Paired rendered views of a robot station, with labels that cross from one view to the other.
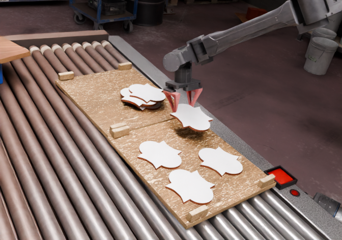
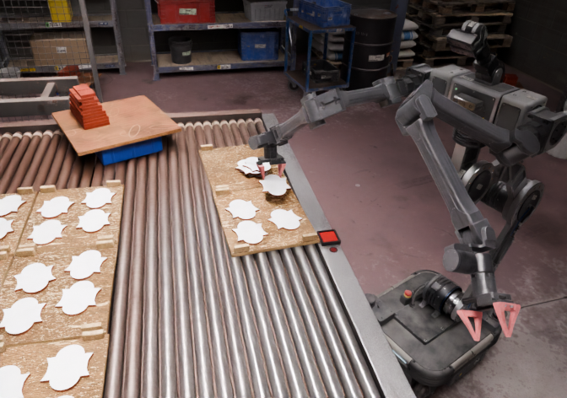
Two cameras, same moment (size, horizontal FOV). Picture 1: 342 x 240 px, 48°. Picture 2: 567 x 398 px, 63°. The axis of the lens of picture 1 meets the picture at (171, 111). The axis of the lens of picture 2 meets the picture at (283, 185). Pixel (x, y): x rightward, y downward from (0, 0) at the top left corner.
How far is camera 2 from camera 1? 0.99 m
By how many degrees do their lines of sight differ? 20
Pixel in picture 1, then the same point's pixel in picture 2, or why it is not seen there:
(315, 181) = not seen: hidden behind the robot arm
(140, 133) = (238, 194)
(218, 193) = (267, 239)
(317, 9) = (312, 114)
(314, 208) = (340, 261)
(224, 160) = (288, 219)
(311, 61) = not seen: hidden behind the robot
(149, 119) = (251, 185)
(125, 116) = (234, 180)
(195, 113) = (278, 182)
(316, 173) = not seen: hidden behind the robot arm
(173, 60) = (253, 142)
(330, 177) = (507, 272)
